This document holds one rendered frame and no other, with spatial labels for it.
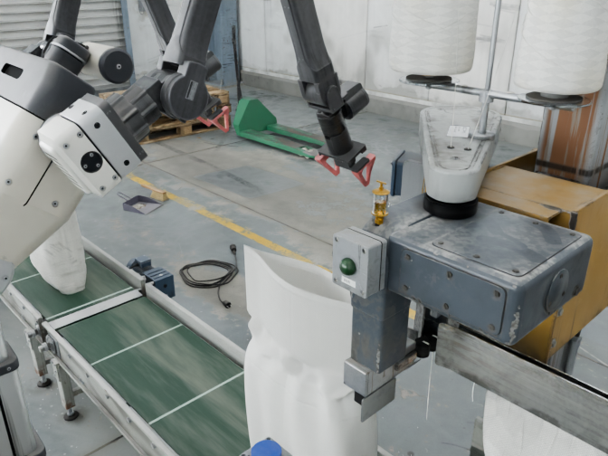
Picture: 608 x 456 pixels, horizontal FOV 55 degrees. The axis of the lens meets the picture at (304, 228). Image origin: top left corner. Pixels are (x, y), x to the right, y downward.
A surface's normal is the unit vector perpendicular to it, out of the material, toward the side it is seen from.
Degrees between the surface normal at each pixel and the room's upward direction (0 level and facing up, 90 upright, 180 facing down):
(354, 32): 90
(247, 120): 75
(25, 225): 115
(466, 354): 90
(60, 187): 90
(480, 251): 0
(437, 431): 0
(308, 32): 91
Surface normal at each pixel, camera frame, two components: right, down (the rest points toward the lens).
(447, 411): 0.00, -0.91
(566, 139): -0.73, 0.28
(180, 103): 0.65, 0.32
